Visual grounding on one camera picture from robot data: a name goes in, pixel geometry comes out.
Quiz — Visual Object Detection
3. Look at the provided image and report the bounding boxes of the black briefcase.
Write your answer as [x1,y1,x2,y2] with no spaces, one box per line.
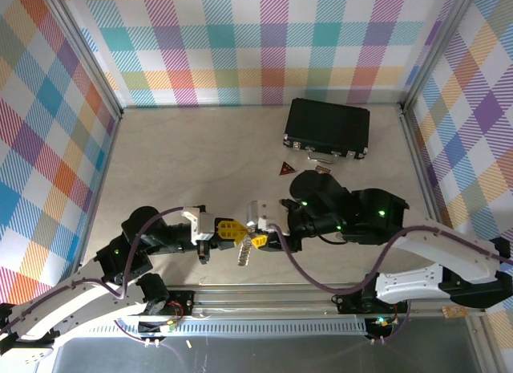
[281,98,370,164]

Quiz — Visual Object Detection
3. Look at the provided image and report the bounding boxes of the aluminium side rail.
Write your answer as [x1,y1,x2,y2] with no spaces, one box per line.
[398,103,442,229]
[74,110,123,278]

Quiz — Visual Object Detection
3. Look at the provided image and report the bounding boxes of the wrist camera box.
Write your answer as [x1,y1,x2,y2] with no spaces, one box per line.
[246,200,290,234]
[182,205,218,245]

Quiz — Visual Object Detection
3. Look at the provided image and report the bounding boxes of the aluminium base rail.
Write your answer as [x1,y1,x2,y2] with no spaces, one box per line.
[119,283,488,320]

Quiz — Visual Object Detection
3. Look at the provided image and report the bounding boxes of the grey metal plate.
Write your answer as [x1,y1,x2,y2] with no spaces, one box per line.
[38,334,482,373]

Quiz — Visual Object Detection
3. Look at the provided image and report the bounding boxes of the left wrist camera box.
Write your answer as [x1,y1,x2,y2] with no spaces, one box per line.
[182,205,218,245]

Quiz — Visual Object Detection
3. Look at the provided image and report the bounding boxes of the small wired circuit board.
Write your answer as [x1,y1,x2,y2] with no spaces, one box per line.
[138,319,180,337]
[366,315,398,338]

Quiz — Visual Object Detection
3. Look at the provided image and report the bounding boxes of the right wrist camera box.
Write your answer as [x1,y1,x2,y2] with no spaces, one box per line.
[246,200,290,234]

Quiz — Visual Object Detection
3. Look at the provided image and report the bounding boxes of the slotted cable duct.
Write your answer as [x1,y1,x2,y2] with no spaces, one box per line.
[59,318,370,337]

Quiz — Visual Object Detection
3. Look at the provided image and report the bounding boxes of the aluminium frame post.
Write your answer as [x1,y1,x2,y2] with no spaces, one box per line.
[399,0,482,111]
[38,0,124,120]

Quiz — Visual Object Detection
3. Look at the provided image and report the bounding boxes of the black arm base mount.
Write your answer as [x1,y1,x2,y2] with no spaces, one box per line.
[147,290,196,316]
[332,292,410,314]

